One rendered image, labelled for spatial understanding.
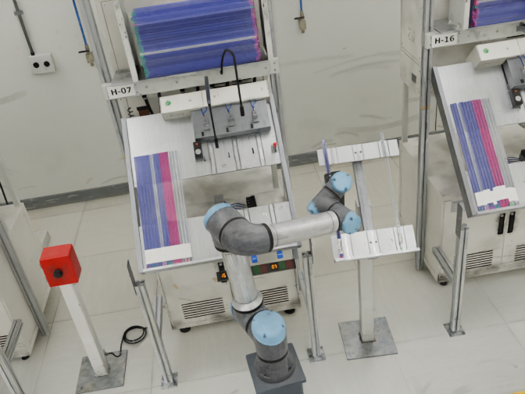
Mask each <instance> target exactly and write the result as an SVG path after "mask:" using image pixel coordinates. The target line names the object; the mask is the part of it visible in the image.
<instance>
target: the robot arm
mask: <svg viewBox="0 0 525 394"><path fill-rule="evenodd" d="M351 187H352V177H351V176H350V175H349V174H348V173H346V172H343V171H334V172H330V173H329V174H324V180H323V188H322V189H321V190H320V192H319V193H318V194H317V195H316V196H315V197H314V199H312V201H311V202H310V203H309V204H308V206H307V210H308V211H309V212H310V213H311V214H312V215H310V216H306V217H300V218H296V219H293V220H286V221H283V222H280V223H276V224H270V225H268V224H266V223H262V224H253V223H250V222H249V221H248V220H247V219H245V218H244V217H243V216H242V215H241V214H240V213H239V212H238V211H237V210H236V209H235V208H234V207H233V206H231V205H230V204H228V203H219V204H216V205H215V206H213V207H211V208H210V209H209V210H208V211H207V214H206V215H205V217H204V226H205V229H206V230H207V231H208V232H209V233H210V234H211V237H212V241H213V244H214V246H215V249H216V250H217V251H218V252H220V253H221V255H222V257H223V262H224V265H225V267H226V271H227V275H228V278H229V281H230V286H231V288H232V292H233V294H234V296H233V298H232V301H231V302H232V303H230V311H231V313H232V316H233V318H234V319H235V320H236V321H237V322H238V323H239V324H240V325H241V326H242V328H243V329H244V330H245V332H246V333H247V334H248V336H249V337H250V338H251V339H252V341H253V342H254V343H255V349H256V357H255V362H254V368H255V373H256V375H257V377H258V378H259V379H261V380H262V381H264V382H267V383H280V382H283V381H285V380H287V379H289V378H290V377H291V376H292V375H293V373H294V371H295V358H294V357H293V355H292V353H291V351H290V350H289V348H288V341H287V334H286V325H285V323H284V319H283V318H282V316H281V315H280V314H278V313H277V312H275V311H273V312H271V311H270V310H268V309H267V307H266V305H265V303H264V300H263V295H262V293H261V292H260V291H259V290H258V289H256V286H255V281H254V277H253V275H252V269H251V266H250V263H249V260H248V256H254V255H261V254H264V253H270V252H272V251H273V249H274V248H276V247H279V246H282V245H287V244H291V243H294V242H300V241H303V240H306V239H310V238H315V237H318V236H321V235H327V234H330V233H334V232H336V231H343V232H344V233H346V234H348V235H351V234H354V233H356V232H357V231H358V229H359V227H360V225H361V218H360V217H359V216H358V215H357V214H356V213H355V212H354V211H352V210H350V209H349V208H348V207H346V206H345V193H346V192H347V191H349V190H350V188H351Z"/></svg>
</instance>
